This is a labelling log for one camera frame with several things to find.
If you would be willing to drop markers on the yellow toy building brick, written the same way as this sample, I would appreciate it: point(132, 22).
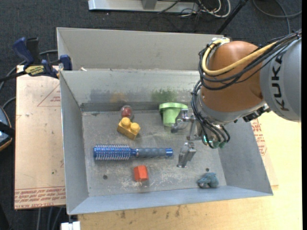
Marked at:
point(128, 128)

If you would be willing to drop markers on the brown cardboard board, red print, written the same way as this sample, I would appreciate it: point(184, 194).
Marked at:
point(38, 133)

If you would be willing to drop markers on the blue-grey toy animal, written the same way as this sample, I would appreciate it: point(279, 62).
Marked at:
point(208, 180)

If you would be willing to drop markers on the orange-red block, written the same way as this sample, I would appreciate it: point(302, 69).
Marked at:
point(140, 173)

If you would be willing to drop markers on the grey metal bin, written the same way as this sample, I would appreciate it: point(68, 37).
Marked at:
point(144, 174)

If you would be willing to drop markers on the blue hairbrush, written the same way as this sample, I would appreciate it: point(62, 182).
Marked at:
point(120, 152)

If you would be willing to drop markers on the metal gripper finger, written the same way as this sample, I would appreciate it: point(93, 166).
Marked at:
point(184, 116)
point(187, 153)

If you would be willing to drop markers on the light green plastic cup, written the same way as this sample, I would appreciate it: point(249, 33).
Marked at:
point(170, 116)

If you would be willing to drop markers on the red ball in clear shell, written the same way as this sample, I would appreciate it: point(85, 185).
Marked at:
point(126, 112)

